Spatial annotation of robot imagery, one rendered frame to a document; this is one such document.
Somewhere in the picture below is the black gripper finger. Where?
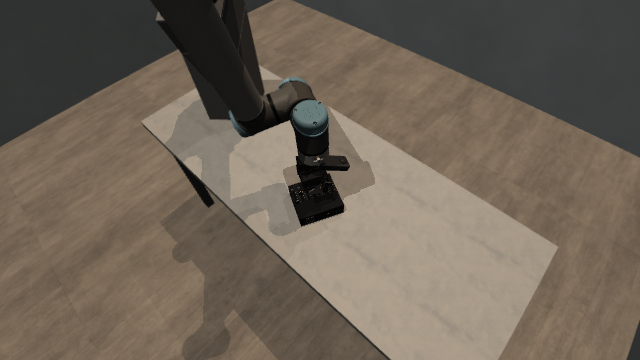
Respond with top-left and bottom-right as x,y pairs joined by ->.
309,178 -> 328,196

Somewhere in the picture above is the black lighting desk panel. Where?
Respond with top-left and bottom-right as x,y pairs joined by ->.
288,174 -> 344,226

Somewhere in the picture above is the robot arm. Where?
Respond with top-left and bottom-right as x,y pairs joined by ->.
150,0 -> 350,171

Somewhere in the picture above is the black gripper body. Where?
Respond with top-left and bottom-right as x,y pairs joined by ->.
296,156 -> 328,191

